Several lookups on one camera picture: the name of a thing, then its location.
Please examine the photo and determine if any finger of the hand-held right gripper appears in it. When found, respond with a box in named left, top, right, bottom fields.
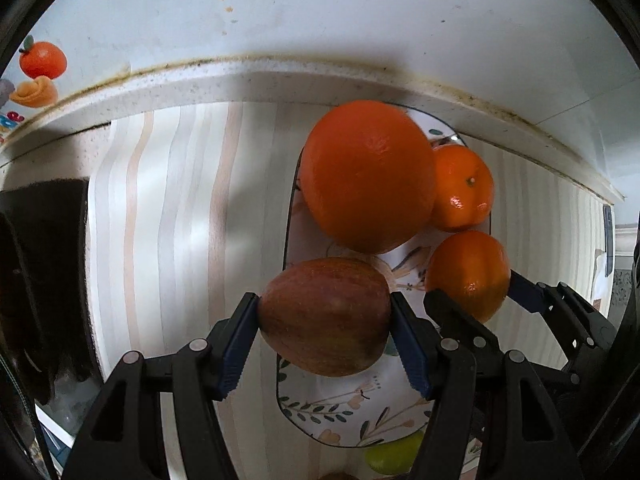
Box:
left=509, top=270, right=621, bottom=386
left=422, top=288, right=503, bottom=367

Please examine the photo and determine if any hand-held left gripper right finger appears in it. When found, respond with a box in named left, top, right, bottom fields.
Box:
left=389, top=291, right=586, bottom=480

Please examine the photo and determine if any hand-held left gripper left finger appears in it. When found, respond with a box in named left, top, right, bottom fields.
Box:
left=62, top=291, right=261, bottom=480

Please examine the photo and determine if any medium orange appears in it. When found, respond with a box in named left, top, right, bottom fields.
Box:
left=424, top=230, right=512, bottom=323

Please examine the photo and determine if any floral oval plate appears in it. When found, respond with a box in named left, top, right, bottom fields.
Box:
left=275, top=105, right=496, bottom=448

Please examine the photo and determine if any red apple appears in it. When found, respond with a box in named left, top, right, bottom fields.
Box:
left=257, top=257, right=393, bottom=377

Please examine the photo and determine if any green fruit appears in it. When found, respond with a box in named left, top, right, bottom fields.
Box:
left=364, top=430, right=426, bottom=476

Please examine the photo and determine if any white paper tissue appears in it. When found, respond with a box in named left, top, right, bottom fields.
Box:
left=592, top=249, right=613, bottom=306

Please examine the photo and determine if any dark blue phone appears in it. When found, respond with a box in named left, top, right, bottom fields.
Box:
left=602, top=205, right=615, bottom=278

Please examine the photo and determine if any small mandarin with stem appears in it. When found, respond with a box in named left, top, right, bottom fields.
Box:
left=430, top=144, right=496, bottom=233

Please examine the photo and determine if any striped table mat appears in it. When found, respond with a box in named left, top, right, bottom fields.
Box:
left=87, top=100, right=616, bottom=480

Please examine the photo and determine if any large orange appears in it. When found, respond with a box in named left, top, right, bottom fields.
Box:
left=300, top=100, right=438, bottom=255

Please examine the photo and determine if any large colourful wall sticker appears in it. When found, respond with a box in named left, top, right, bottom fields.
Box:
left=0, top=79, right=26, bottom=143

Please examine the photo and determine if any gold ingot wall sticker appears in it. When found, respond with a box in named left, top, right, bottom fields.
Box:
left=10, top=77, right=58, bottom=108

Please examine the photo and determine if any orange fruit wall sticker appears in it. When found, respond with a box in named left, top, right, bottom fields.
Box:
left=19, top=35, right=68, bottom=81

